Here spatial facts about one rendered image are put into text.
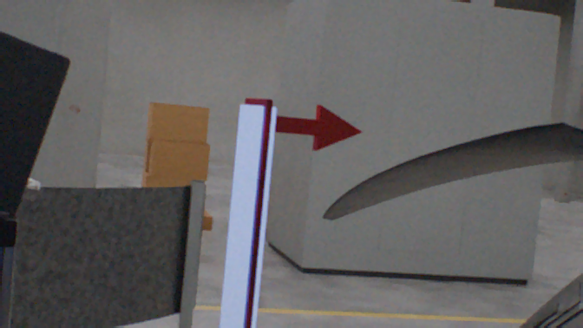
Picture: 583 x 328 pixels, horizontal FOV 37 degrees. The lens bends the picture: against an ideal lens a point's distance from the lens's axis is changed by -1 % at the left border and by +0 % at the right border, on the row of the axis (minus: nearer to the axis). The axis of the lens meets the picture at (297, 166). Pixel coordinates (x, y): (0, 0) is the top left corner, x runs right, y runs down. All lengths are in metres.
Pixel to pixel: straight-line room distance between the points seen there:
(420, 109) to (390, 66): 0.42
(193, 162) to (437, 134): 2.73
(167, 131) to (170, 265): 5.97
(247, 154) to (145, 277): 2.17
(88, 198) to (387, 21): 4.76
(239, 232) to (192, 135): 8.21
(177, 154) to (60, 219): 6.30
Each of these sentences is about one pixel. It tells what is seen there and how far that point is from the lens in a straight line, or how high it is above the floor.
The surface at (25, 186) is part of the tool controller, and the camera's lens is 0.99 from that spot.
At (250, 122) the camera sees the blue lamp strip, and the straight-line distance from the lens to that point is 0.43.
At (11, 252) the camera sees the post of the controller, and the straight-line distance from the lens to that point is 0.94.
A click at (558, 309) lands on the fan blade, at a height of 1.04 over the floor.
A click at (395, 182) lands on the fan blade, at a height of 1.15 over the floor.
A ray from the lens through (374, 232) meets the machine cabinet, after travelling 6.91.
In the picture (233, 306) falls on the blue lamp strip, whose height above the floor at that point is 1.09.
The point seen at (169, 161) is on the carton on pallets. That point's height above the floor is 0.66.
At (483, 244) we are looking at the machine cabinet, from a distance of 7.27.
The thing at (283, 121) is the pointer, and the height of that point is 1.18.
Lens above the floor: 1.18
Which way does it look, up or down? 3 degrees down
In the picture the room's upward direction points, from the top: 6 degrees clockwise
